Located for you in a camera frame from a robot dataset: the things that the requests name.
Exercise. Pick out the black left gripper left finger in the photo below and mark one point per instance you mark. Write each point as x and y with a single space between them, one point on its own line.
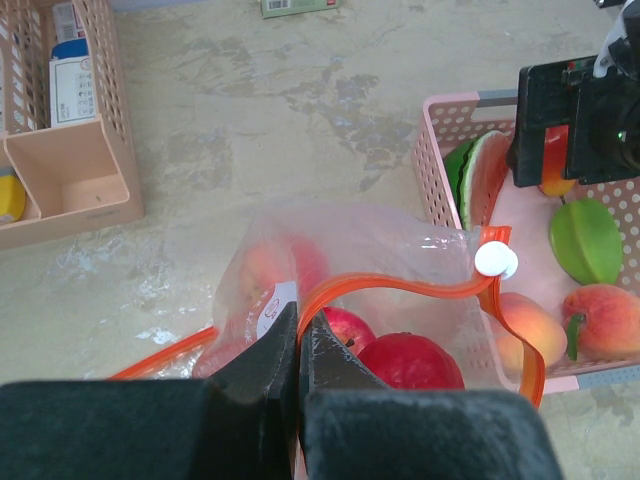
239 423

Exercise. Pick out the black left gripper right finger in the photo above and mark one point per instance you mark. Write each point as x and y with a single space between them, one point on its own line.
354 427

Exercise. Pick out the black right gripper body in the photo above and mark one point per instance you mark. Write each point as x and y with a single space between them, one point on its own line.
603 132

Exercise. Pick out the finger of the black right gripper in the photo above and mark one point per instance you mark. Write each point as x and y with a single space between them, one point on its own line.
547 97

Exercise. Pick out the yellow red pear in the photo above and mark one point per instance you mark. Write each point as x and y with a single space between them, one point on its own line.
553 183

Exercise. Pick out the dark red round fruit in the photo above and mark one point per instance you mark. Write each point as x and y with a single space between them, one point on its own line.
412 362

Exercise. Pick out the red apple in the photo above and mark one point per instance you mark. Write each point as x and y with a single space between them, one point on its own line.
311 264
349 328

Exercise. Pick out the clear orange-zipper top bag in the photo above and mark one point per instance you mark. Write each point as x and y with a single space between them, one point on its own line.
396 272

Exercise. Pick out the red yellow pomegranate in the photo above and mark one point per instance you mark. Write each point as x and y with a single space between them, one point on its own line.
260 268

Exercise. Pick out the green starfruit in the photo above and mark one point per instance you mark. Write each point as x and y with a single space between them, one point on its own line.
586 242

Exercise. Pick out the watermelon slice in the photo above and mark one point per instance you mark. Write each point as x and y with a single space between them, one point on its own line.
476 171

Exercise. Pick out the pink perforated plastic basket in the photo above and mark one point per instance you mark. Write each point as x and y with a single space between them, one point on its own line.
516 222

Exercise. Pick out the orange peach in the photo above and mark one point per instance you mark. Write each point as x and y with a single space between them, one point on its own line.
534 324
601 322

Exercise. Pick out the green white small box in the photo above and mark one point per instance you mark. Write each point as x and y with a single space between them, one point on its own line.
280 8

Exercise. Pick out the peach plastic file organizer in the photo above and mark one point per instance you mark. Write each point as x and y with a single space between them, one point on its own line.
67 157

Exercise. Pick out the yellow grey stamp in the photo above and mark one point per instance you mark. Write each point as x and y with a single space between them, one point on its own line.
12 196

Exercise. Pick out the blue white box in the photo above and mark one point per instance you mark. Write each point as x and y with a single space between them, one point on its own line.
72 98

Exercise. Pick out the red white small box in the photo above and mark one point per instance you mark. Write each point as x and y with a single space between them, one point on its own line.
67 23

